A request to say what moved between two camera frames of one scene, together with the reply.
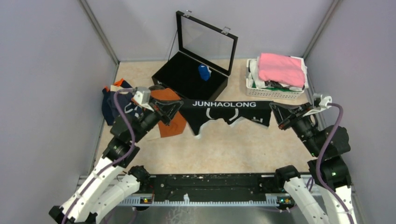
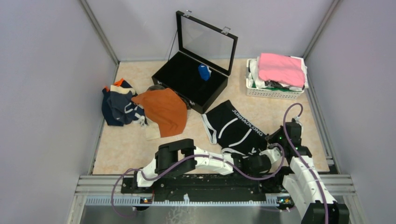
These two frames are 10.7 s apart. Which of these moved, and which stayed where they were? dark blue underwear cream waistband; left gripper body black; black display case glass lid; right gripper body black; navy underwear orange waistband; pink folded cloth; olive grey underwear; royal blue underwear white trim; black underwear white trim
Moved: black underwear white trim; right gripper body black; left gripper body black
Stayed: navy underwear orange waistband; olive grey underwear; royal blue underwear white trim; black display case glass lid; dark blue underwear cream waistband; pink folded cloth
